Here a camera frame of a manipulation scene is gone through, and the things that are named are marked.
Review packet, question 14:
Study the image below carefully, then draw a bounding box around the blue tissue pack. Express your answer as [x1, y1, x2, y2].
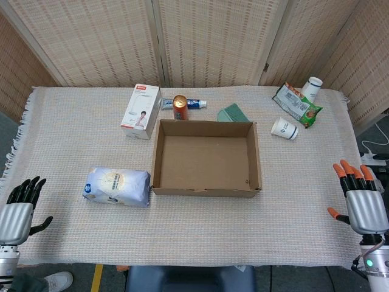
[82, 165, 152, 208]

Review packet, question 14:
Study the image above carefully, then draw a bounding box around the left black-fingered robot hand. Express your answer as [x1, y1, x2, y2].
[0, 175, 53, 246]

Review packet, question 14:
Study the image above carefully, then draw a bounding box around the blue white toothpaste tube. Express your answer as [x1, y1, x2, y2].
[162, 97, 208, 110]

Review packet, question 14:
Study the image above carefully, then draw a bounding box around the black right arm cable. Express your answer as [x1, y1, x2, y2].
[351, 238, 382, 279]

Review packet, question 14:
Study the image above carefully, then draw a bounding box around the white sneaker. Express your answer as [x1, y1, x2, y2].
[44, 271, 74, 292]

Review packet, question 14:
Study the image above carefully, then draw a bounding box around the cardboard box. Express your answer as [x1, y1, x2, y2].
[151, 119, 263, 198]

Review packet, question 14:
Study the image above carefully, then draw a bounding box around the beige woven tablecloth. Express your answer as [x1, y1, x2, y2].
[0, 85, 362, 270]

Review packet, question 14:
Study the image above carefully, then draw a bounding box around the white paper cup blue band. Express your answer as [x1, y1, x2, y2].
[270, 117, 300, 141]
[300, 76, 323, 103]

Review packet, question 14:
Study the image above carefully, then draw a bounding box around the white desk lamp box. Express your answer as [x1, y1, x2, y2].
[120, 85, 162, 141]

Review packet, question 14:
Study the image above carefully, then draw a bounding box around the white power strip with cable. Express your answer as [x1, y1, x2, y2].
[360, 121, 389, 167]

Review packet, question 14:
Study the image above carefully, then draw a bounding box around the orange drink can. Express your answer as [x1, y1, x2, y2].
[172, 94, 188, 121]

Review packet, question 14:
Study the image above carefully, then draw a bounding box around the green and silver snack bag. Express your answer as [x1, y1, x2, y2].
[272, 82, 324, 130]

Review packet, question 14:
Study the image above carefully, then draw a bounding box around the right orange-tipped robot hand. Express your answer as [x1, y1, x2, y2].
[327, 159, 389, 235]

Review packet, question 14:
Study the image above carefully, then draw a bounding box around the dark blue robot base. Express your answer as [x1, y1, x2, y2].
[125, 265, 257, 292]

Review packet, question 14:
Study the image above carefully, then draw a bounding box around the woven folding screen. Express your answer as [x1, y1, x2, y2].
[0, 0, 389, 130]

